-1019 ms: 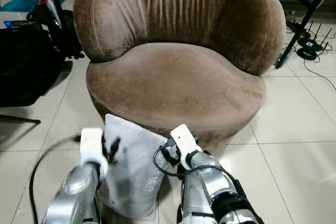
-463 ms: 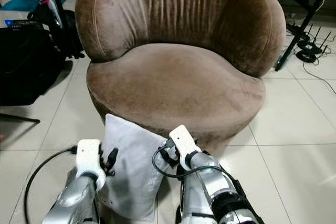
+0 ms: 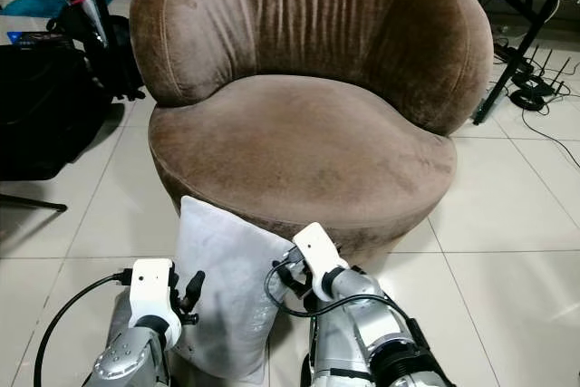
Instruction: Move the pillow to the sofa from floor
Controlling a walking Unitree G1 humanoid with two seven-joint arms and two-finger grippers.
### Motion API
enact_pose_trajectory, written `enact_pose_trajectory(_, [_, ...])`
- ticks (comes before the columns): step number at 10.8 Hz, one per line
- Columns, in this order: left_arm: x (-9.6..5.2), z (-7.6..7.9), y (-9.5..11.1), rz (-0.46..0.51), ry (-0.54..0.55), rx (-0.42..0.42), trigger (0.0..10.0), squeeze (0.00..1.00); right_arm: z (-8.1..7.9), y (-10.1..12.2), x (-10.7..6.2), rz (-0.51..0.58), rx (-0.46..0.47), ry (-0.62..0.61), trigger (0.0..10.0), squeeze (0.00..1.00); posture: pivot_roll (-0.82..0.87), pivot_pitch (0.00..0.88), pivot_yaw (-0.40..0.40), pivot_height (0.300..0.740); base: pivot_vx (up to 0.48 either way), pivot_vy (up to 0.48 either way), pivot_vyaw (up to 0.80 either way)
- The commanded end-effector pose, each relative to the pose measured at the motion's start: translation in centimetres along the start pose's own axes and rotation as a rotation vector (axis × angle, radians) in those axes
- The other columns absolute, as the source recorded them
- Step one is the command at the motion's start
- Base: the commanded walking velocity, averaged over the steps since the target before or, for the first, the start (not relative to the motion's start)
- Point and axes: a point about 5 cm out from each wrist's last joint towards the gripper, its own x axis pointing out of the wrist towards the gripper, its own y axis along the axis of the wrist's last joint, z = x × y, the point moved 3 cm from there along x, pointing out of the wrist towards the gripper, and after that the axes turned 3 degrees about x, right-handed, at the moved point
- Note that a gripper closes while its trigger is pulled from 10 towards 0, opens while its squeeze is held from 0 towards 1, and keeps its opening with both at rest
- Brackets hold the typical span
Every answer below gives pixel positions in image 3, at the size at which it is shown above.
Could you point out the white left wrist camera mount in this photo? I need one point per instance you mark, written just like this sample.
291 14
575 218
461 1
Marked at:
152 292

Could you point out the brown velvet round sofa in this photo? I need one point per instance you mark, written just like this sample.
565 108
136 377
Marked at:
299 133

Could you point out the white pillow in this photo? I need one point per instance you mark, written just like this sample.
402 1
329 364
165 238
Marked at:
227 269

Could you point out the black backpack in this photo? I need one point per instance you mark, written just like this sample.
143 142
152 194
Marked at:
118 56

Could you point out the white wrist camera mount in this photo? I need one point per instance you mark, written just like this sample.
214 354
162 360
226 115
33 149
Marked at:
152 292
317 256

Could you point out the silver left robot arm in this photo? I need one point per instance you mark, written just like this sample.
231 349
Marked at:
136 360

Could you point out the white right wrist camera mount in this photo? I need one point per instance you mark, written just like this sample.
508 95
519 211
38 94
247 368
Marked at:
317 256

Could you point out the blue mat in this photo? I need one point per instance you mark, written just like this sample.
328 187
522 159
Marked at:
32 4

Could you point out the black soft case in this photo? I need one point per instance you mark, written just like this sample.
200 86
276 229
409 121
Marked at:
41 111

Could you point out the black metal stand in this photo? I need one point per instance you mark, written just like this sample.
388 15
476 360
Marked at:
36 203

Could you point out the black router with antennas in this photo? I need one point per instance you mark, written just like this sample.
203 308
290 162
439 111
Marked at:
539 90

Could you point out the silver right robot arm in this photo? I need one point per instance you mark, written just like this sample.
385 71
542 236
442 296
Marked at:
372 333

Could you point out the blue labelled box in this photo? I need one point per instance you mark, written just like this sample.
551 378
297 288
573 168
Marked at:
36 38

